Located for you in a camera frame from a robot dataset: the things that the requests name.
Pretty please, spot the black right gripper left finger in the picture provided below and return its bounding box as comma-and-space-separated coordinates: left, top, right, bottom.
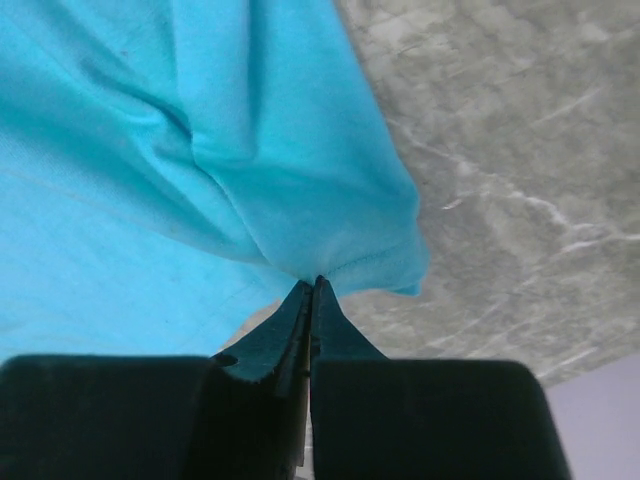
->
1, 282, 313, 479

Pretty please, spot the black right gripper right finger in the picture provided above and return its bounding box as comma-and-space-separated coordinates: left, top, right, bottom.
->
310, 278, 571, 479

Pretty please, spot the turquoise t shirt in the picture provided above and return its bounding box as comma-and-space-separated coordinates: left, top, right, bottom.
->
1, 1, 429, 358

